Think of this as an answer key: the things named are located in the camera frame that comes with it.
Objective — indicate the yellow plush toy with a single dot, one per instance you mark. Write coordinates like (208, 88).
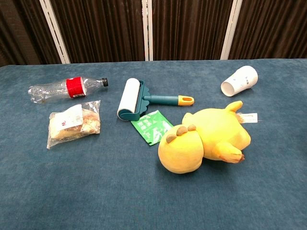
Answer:
(216, 124)

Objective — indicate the green wet wipe packet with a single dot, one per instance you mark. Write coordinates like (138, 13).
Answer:
(151, 128)

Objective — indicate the teal lint roller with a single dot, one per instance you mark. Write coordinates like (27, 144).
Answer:
(130, 99)

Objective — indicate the bagged bread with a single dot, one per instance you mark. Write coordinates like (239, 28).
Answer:
(72, 124)

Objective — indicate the clear red-label plastic bottle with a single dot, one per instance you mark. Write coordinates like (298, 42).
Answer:
(75, 87)

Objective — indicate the blue table cloth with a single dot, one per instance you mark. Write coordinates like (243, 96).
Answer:
(96, 179)

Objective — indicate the white paper cup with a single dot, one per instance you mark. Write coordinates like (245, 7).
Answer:
(239, 82)

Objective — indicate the dark brown pleated curtain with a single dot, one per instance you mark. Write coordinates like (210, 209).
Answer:
(189, 28)
(100, 28)
(273, 28)
(21, 31)

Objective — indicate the white partition post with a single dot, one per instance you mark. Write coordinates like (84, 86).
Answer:
(148, 28)
(231, 28)
(54, 31)

